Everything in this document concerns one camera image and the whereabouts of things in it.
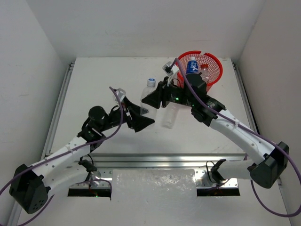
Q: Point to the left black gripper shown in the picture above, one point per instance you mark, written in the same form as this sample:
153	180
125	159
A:
130	115

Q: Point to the aluminium left side rail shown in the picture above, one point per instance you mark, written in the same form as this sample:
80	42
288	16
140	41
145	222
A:
16	211

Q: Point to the red cap small bottle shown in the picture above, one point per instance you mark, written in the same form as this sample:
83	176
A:
204	73

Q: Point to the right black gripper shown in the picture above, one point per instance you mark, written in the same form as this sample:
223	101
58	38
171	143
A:
160	92

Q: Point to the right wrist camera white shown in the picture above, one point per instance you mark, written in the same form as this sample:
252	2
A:
171	70

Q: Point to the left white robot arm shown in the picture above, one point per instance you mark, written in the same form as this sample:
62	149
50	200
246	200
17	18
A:
33	185

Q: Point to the blue label bottle front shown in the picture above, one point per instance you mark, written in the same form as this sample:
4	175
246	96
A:
192	66

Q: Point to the aluminium front rail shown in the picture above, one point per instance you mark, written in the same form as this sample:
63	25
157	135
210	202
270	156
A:
106	163

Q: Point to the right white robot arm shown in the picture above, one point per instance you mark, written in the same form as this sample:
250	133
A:
265	164

